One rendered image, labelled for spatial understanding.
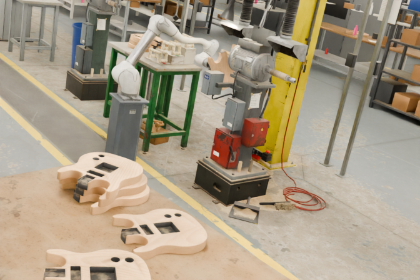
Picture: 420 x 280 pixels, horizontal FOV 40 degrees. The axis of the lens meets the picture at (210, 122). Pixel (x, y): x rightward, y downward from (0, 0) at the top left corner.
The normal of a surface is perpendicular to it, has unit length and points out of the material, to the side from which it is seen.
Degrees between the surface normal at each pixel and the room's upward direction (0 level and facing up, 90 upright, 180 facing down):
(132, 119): 90
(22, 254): 0
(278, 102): 90
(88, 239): 0
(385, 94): 90
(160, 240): 0
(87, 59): 90
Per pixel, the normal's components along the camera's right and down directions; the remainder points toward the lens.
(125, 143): 0.51, 0.37
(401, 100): -0.80, 0.04
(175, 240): 0.18, -0.93
